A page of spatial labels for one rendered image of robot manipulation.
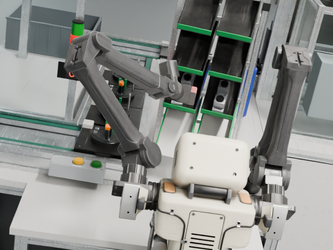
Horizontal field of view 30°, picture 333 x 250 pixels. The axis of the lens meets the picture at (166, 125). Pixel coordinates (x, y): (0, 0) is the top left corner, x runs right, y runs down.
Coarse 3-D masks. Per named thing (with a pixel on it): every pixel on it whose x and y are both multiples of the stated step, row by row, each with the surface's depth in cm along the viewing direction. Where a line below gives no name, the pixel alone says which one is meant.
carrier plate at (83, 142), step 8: (88, 128) 265; (80, 136) 257; (88, 136) 259; (80, 144) 251; (88, 144) 252; (96, 144) 253; (80, 152) 249; (88, 152) 248; (104, 152) 248; (112, 152) 250
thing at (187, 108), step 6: (210, 54) 255; (210, 60) 254; (180, 72) 257; (204, 72) 258; (180, 78) 255; (198, 78) 256; (204, 78) 248; (198, 84) 254; (198, 90) 251; (198, 96) 249; (168, 102) 246; (198, 102) 247; (174, 108) 244; (180, 108) 243; (186, 108) 242; (192, 108) 245
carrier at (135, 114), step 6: (120, 102) 284; (90, 108) 285; (96, 108) 286; (126, 108) 292; (132, 108) 293; (90, 114) 279; (96, 114) 280; (132, 114) 287; (138, 114) 288; (96, 120) 274; (102, 120) 275; (132, 120) 281; (138, 120) 282; (138, 126) 276
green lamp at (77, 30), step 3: (72, 24) 250; (75, 24) 249; (78, 24) 249; (81, 24) 250; (72, 27) 250; (75, 27) 249; (78, 27) 249; (81, 27) 250; (72, 30) 251; (75, 30) 250; (78, 30) 250; (81, 30) 251; (72, 33) 251; (75, 33) 250; (78, 33) 251; (81, 33) 251
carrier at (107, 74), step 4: (104, 72) 329; (108, 72) 330; (112, 72) 326; (104, 76) 324; (108, 76) 325; (112, 76) 324; (116, 76) 321; (120, 76) 322; (108, 80) 320; (112, 80) 321; (116, 80) 322; (128, 80) 320; (112, 84) 316; (116, 84) 317; (128, 84) 319; (132, 84) 320; (136, 88) 316; (140, 88) 317
